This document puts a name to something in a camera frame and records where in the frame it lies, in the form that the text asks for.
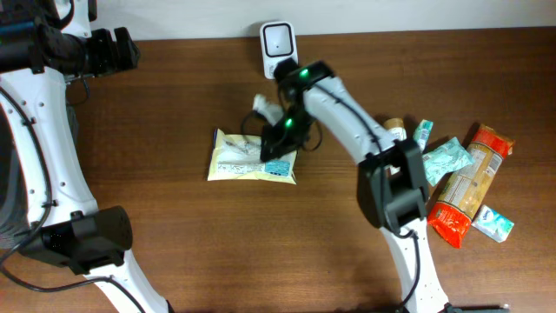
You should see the beige snack bag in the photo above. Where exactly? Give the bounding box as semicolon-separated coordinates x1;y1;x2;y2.
207;129;297;184

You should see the teal Kleenex tissue pack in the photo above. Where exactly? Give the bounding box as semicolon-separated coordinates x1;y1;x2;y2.
413;119;434;152

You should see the orange noodle packet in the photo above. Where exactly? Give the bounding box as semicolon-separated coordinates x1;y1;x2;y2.
427;124;514;249

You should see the white cream tube gold cap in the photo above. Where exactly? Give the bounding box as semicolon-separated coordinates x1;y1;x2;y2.
383;117;407;141

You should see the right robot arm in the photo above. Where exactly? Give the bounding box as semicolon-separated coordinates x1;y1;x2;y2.
260;58;453;312

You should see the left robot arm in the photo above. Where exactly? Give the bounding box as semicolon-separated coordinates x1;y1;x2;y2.
1;0;172;312

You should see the white barcode scanner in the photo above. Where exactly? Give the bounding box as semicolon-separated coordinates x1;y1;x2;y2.
259;21;298;80

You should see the dark grey plastic basket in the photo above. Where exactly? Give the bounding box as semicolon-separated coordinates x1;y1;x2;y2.
1;114;30;250

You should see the left black cable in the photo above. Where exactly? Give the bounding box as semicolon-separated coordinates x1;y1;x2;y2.
0;73;147;313

